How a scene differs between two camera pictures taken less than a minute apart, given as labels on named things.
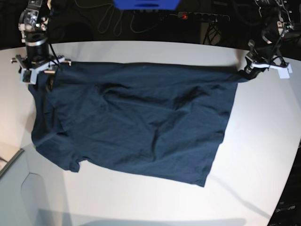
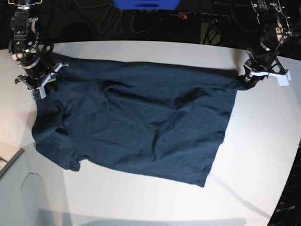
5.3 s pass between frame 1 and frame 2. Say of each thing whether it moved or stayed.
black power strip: stayed
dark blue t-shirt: stayed
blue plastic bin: stayed
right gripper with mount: moved
